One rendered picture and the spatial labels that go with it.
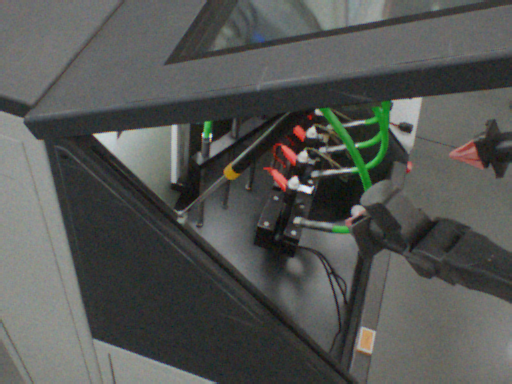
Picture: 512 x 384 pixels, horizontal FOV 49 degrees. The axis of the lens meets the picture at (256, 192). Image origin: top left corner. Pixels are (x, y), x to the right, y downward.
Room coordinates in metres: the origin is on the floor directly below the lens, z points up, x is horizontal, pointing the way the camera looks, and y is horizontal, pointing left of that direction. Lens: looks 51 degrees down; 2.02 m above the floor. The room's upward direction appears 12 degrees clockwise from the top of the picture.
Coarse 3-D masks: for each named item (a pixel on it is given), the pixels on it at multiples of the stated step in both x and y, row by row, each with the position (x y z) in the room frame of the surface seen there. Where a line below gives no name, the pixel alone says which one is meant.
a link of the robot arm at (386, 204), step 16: (368, 192) 0.56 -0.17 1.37; (384, 192) 0.54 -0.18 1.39; (400, 192) 0.54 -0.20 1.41; (368, 208) 0.53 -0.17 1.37; (384, 208) 0.52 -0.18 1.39; (400, 208) 0.52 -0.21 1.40; (416, 208) 0.53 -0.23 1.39; (384, 224) 0.52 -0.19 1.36; (400, 224) 0.50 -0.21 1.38; (416, 224) 0.51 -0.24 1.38; (432, 224) 0.52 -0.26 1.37; (416, 240) 0.50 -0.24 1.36; (416, 256) 0.46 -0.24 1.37; (416, 272) 0.46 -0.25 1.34; (432, 272) 0.44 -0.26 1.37
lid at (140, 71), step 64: (128, 0) 0.73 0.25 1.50; (192, 0) 0.66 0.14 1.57; (256, 0) 0.64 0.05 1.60; (320, 0) 0.59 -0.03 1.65; (384, 0) 0.56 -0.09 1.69; (448, 0) 0.52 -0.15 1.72; (128, 64) 0.53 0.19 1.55; (192, 64) 0.49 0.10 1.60; (256, 64) 0.46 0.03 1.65; (320, 64) 0.43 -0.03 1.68; (384, 64) 0.41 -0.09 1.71; (448, 64) 0.40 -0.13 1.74; (64, 128) 0.45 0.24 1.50; (128, 128) 0.44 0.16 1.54
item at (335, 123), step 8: (328, 112) 0.68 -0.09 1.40; (328, 120) 0.67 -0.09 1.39; (336, 120) 0.67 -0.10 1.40; (208, 128) 0.80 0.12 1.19; (336, 128) 0.66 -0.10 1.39; (344, 128) 0.67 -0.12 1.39; (208, 136) 0.80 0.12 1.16; (344, 136) 0.66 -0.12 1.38; (352, 144) 0.65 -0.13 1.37; (352, 152) 0.64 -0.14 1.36; (360, 160) 0.64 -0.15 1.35; (360, 168) 0.63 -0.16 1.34; (360, 176) 0.63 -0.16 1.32; (368, 176) 0.63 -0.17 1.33; (368, 184) 0.62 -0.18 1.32; (336, 232) 0.63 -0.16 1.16; (344, 232) 0.62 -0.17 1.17
